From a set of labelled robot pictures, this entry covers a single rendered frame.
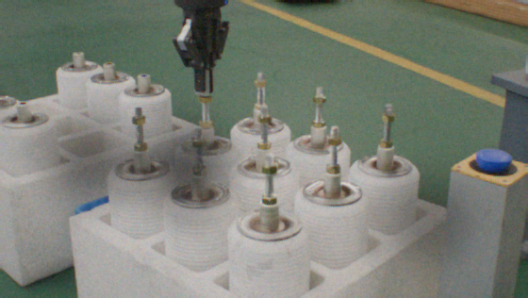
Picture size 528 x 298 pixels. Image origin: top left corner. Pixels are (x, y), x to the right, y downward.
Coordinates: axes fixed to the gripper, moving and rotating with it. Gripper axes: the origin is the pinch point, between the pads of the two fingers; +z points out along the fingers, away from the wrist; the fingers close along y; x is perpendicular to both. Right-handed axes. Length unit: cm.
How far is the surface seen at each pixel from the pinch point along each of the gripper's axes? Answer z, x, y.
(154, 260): 17.2, -3.4, -21.0
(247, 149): 12.3, -3.7, 6.3
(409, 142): 35, -15, 78
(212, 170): 12.0, -2.8, -3.7
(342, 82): 35, 16, 123
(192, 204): 9.9, -7.7, -18.2
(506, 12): 31, -22, 246
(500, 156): 2.4, -41.6, -7.0
